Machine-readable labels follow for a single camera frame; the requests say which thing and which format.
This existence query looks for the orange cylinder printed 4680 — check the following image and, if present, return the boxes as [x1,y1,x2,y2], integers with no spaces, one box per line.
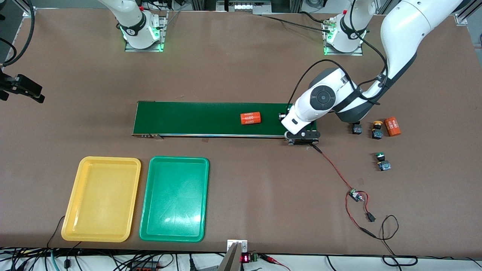
[240,112,262,126]
[384,116,402,137]

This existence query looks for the green belt conveyor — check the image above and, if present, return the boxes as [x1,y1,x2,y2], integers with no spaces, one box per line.
[132,100,320,146]

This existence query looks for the grey control box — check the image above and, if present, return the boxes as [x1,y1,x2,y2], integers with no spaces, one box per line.
[217,0,272,15]

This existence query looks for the yellow plastic tray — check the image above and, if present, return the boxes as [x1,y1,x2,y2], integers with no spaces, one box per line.
[61,156,142,242]

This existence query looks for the green plastic tray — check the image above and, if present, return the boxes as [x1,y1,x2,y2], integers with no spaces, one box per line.
[139,156,210,242]

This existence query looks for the red clip leads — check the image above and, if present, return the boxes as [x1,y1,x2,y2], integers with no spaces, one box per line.
[260,254,292,271]

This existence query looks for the black orange power strip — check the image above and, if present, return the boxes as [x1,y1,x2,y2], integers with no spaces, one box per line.
[130,260,166,271]

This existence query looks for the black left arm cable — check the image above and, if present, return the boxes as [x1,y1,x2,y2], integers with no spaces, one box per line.
[288,0,388,110]

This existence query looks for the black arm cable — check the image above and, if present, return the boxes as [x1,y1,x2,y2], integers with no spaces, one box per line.
[0,0,35,67]
[288,0,388,110]

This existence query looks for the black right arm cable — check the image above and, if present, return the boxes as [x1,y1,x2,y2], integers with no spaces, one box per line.
[0,0,35,67]

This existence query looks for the red black conveyor wire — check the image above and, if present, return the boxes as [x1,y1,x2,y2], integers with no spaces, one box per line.
[311,144,377,238]

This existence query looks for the aluminium corner bracket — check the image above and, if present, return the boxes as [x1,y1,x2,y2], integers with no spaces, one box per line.
[454,0,482,26]
[22,0,37,18]

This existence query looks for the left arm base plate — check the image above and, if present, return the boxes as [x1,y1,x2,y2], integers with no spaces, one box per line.
[323,18,364,56]

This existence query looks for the thick black base cable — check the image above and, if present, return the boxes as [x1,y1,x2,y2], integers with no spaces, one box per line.
[262,11,334,33]

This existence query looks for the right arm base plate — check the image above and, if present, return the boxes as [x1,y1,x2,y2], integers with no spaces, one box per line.
[124,11,167,52]

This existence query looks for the thin black table cable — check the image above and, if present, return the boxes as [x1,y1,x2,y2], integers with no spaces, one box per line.
[46,215,81,250]

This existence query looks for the thin black looped cable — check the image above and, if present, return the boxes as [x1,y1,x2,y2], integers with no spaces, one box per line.
[361,215,418,267]

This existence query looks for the aluminium camera mount profile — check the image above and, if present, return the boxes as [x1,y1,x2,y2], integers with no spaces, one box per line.
[218,240,249,271]

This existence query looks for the tangled black cable bundle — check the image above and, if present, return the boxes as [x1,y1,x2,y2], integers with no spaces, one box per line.
[0,247,226,271]

